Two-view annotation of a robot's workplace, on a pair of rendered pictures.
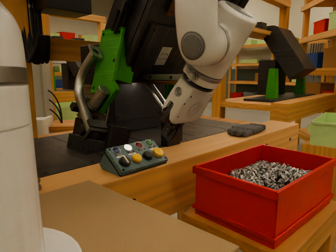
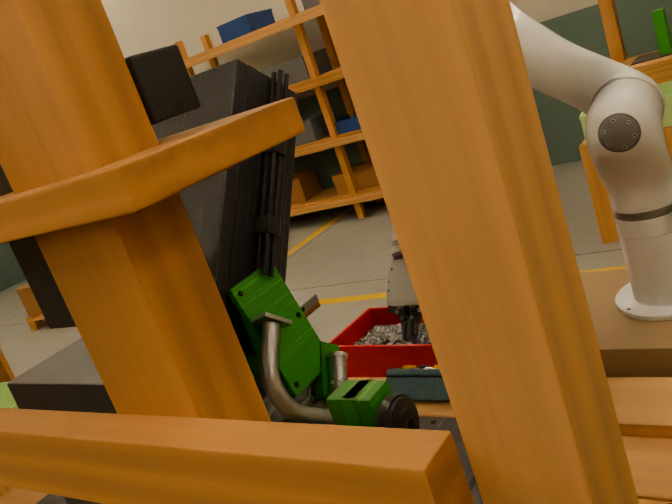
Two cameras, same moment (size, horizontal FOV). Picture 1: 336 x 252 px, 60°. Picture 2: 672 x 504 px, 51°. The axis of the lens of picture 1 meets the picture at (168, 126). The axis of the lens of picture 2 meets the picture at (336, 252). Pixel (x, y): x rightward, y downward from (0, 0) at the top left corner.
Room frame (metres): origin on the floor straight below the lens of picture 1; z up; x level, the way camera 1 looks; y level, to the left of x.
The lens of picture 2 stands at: (0.94, 1.34, 1.57)
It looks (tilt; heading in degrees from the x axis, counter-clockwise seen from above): 15 degrees down; 264
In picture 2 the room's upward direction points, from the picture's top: 19 degrees counter-clockwise
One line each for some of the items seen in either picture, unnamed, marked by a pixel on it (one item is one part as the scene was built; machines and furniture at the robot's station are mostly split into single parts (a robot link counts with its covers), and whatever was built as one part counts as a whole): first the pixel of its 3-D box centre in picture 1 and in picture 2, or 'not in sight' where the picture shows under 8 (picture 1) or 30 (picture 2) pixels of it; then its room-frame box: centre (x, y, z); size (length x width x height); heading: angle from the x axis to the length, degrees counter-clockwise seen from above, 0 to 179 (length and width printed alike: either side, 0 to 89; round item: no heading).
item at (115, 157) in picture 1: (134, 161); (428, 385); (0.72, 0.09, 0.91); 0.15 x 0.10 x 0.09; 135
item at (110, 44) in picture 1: (115, 61); (268, 328); (0.97, 0.17, 1.17); 0.13 x 0.12 x 0.20; 135
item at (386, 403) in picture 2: not in sight; (401, 424); (0.85, 0.55, 1.12); 0.07 x 0.03 x 0.08; 45
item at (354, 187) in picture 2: not in sight; (336, 105); (-0.29, -5.58, 1.10); 3.01 x 0.55 x 2.20; 138
